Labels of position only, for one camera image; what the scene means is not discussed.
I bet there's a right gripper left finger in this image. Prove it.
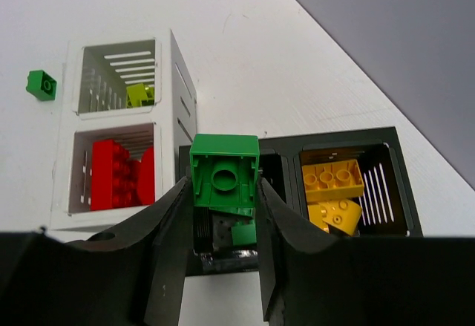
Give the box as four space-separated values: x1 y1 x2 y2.
1 177 193 325

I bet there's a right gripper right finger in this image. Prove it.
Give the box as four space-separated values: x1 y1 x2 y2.
256 179 474 325

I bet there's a green printed lego brick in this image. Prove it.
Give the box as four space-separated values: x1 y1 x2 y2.
189 134 260 209

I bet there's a yellow oval lego piece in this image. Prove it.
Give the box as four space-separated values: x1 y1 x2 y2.
307 199 362 235

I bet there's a white two-compartment container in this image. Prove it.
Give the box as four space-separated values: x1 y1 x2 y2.
50 29 197 231

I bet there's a lime curved lego brick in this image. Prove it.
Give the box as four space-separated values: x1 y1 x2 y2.
126 83 155 108

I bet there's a red flower lego piece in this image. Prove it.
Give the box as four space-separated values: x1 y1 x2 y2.
137 146 155 206

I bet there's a black two-compartment container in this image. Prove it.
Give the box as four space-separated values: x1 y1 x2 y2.
177 127 422 276

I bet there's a green sloped lego brick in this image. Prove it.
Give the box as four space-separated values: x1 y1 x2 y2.
26 70 57 102

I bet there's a red and green lego stack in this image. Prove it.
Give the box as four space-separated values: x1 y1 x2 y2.
211 210 257 249

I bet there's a red 2x4 lego brick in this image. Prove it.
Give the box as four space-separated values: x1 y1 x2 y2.
90 139 141 211

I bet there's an orange lego brick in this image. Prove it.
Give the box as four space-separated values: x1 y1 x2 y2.
302 159 364 204

